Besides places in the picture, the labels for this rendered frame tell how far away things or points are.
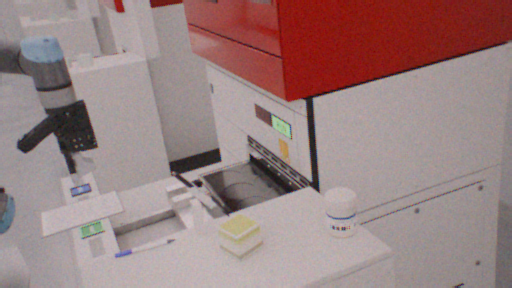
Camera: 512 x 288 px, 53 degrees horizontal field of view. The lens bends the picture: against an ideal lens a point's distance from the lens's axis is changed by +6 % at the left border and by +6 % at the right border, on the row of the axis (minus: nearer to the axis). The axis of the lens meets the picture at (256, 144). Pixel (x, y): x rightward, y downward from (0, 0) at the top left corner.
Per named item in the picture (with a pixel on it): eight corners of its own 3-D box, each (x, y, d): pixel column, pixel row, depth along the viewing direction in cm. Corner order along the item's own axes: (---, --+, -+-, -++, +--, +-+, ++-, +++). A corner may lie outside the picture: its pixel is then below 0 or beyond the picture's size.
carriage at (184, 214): (190, 194, 165) (189, 186, 164) (230, 248, 134) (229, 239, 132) (167, 201, 162) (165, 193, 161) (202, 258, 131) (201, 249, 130)
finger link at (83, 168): (100, 184, 124) (91, 151, 120) (75, 192, 122) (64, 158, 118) (99, 180, 127) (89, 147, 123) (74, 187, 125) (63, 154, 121)
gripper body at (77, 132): (99, 150, 120) (86, 103, 115) (60, 160, 117) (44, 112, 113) (95, 140, 127) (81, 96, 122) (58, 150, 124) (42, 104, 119)
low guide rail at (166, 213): (258, 185, 171) (257, 177, 170) (260, 187, 169) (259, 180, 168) (113, 234, 154) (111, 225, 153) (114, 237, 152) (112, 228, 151)
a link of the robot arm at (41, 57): (46, 32, 116) (64, 35, 111) (61, 79, 121) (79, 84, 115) (9, 39, 112) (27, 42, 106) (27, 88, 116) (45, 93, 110)
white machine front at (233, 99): (223, 140, 213) (208, 49, 197) (322, 226, 143) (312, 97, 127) (216, 142, 212) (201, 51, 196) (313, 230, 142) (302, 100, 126)
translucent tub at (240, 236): (243, 235, 118) (239, 211, 115) (264, 247, 113) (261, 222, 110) (219, 251, 114) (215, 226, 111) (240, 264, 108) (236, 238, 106)
